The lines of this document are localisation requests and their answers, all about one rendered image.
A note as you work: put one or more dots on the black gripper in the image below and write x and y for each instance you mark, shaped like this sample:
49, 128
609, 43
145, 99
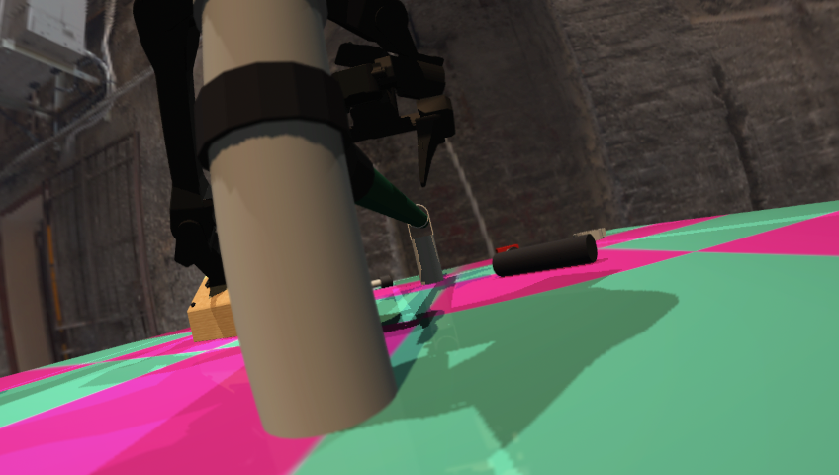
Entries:
433, 121

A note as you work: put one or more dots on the tan cylindrical post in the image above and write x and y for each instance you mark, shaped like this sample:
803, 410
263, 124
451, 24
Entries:
299, 286

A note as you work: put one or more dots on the dark green cylinder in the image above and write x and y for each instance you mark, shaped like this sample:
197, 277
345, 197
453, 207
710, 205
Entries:
388, 200

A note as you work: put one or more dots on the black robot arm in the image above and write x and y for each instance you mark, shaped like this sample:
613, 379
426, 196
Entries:
170, 39

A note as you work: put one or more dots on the black cylinder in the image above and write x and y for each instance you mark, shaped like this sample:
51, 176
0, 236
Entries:
559, 253

